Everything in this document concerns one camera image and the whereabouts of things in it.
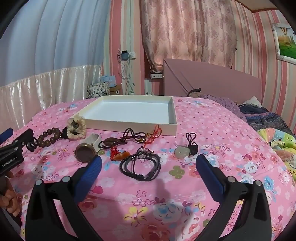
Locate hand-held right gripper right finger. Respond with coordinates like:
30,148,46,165
195,154,272,241

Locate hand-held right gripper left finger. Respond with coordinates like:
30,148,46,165
25,155,103,241

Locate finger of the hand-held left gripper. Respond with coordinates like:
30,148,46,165
0,128,13,143
13,128,35,149

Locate black hair tie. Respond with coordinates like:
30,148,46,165
26,138,38,152

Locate brown wooden bead bracelet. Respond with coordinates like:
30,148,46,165
37,127,62,147

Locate orange agate pendant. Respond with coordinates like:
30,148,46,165
110,147,130,161

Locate pale jade pendant black cord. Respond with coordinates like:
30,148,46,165
174,133,199,160

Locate brown pendant dark cord necklace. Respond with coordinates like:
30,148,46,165
98,128,148,149

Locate cream flower hair claw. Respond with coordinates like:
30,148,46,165
66,115,87,139

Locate black cord necklace bundle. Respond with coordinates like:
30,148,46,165
119,146,162,181

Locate red cord bracelet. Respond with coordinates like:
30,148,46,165
137,125,162,149

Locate white shallow tray box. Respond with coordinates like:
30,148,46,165
69,95,178,137

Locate person's left hand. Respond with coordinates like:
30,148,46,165
0,171,22,217

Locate pink floral bedsheet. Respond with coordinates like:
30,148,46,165
9,95,296,241

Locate cream satin curtain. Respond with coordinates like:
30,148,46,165
0,64,103,128

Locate purple dotted pillow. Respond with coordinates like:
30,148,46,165
201,94,248,122

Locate colourful cartoon blanket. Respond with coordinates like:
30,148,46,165
257,128,296,183

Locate dark patterned blanket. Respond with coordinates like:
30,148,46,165
238,104,296,139

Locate black and white tote bag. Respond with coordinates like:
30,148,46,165
87,76,110,99

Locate white cloth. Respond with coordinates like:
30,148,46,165
243,95,263,107

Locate pink headboard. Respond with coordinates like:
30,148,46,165
163,58,263,108

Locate light blue gift bag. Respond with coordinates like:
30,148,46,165
99,75,117,87

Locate pale blue sheer curtain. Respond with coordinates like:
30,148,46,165
0,0,111,87

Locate pink patterned curtain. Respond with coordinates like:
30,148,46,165
139,0,237,72

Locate hanging charger cables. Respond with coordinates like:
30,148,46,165
119,60,136,94

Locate wall socket with charger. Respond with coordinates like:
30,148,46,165
117,49,137,63

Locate framed wall picture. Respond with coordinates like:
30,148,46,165
272,22,296,65

